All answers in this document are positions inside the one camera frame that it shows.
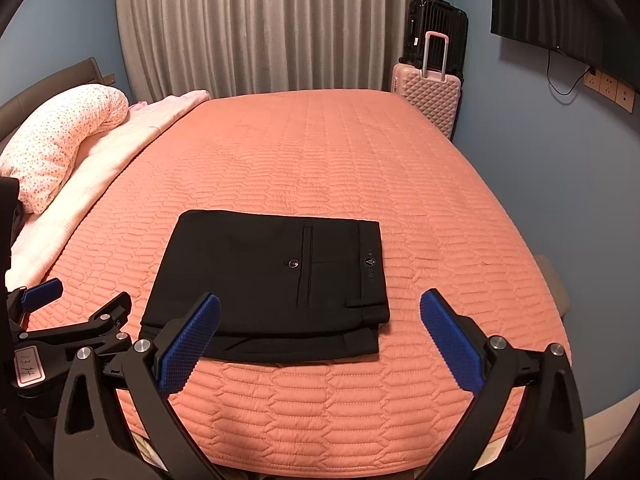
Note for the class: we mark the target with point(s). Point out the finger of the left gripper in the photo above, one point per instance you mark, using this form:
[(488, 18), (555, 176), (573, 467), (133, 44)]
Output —
[(24, 301), (114, 314)]

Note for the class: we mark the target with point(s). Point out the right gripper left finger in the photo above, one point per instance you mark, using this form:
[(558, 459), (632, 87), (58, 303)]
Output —
[(92, 439)]

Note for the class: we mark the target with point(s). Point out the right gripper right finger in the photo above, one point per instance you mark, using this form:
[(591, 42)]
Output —
[(547, 438)]

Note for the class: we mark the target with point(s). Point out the black pants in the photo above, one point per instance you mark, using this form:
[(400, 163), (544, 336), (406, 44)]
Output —
[(292, 289)]

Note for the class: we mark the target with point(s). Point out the black clothing pile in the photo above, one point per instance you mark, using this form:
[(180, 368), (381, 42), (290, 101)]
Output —
[(10, 205)]

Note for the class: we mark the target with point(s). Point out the pink dotted pillow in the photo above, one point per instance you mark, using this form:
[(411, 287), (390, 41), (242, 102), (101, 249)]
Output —
[(42, 152)]

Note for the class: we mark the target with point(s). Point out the light pink blanket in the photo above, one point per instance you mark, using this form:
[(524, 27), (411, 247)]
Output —
[(100, 160)]

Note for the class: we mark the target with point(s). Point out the grey headboard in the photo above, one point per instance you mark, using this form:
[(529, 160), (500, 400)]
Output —
[(14, 112)]

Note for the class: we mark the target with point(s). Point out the orange quilted bedspread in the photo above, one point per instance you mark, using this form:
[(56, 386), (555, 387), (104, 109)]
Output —
[(338, 154)]

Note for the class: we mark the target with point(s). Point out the grey curtain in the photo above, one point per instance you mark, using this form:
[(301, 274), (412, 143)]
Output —
[(235, 47)]

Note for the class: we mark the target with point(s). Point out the pink suitcase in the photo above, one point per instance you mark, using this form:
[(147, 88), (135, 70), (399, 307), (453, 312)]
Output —
[(434, 92)]

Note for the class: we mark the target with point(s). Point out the wall power outlets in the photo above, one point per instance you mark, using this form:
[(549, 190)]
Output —
[(608, 86)]

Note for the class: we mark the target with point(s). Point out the wall mounted television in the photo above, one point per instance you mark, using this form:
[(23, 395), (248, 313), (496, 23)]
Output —
[(595, 32)]

